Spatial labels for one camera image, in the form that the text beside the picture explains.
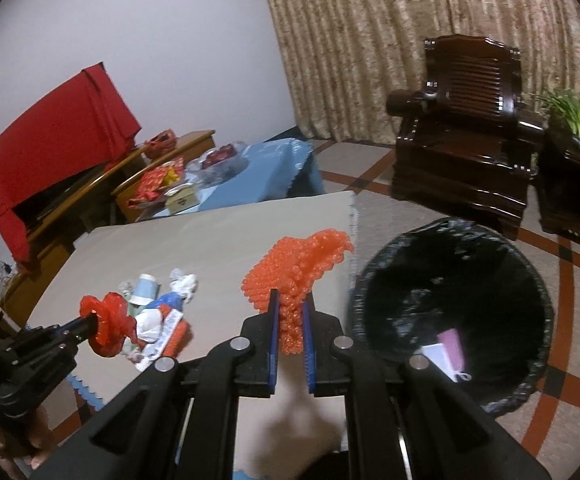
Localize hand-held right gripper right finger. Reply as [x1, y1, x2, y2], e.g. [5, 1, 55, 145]
[302, 295, 553, 480]

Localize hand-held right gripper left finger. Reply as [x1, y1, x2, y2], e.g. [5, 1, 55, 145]
[30, 287, 278, 480]

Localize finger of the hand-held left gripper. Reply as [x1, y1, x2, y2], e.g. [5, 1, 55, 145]
[52, 330, 95, 357]
[44, 314, 98, 336]

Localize black-lined trash bin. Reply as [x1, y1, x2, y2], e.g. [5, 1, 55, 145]
[347, 217, 556, 416]

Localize person's left hand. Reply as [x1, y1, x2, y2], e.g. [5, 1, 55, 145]
[0, 402, 58, 473]

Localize curved wooden cabinet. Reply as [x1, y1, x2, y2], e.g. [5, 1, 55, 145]
[0, 150, 151, 331]

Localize white crumpled paper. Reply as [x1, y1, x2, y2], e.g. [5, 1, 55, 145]
[134, 310, 169, 347]

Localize white bottle pale blue label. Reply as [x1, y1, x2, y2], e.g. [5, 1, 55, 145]
[128, 274, 163, 307]

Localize small orange bubble wrap piece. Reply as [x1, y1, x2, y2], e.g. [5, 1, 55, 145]
[164, 322, 193, 361]

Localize white blister strip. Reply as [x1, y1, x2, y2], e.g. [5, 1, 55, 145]
[157, 310, 187, 357]

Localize crumpled white tissue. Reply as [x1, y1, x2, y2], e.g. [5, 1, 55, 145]
[170, 268, 199, 304]

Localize grey table mat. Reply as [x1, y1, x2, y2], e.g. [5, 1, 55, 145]
[27, 190, 358, 476]

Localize white paper tag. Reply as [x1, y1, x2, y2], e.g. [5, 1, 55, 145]
[422, 342, 472, 384]

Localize black television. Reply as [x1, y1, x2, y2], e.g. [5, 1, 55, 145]
[14, 160, 116, 226]

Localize pink card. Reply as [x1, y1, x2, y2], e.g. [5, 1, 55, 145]
[437, 329, 467, 372]

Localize red and yellow snack packets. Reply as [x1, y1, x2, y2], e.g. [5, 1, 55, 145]
[127, 157, 187, 211]

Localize small white box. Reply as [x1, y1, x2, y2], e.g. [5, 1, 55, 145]
[164, 183, 199, 214]

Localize blue covered side table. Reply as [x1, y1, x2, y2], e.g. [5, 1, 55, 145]
[134, 137, 327, 222]

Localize red cloth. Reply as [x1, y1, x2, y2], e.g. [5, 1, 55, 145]
[0, 62, 143, 273]

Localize clear plastic bag red contents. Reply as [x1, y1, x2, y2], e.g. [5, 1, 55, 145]
[185, 141, 253, 186]

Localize red woven basket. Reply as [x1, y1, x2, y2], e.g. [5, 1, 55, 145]
[142, 129, 178, 158]

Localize wooden side table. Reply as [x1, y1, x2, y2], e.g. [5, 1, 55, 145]
[111, 130, 218, 224]

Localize dark wooden armchair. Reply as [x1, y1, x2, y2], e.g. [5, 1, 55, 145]
[386, 34, 546, 241]

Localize dark wooden plant stand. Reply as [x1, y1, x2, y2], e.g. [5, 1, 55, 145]
[535, 115, 580, 261]

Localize beige patterned curtain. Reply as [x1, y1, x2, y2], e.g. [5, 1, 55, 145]
[247, 0, 580, 148]

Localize green potted plant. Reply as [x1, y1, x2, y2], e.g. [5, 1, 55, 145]
[532, 87, 580, 152]

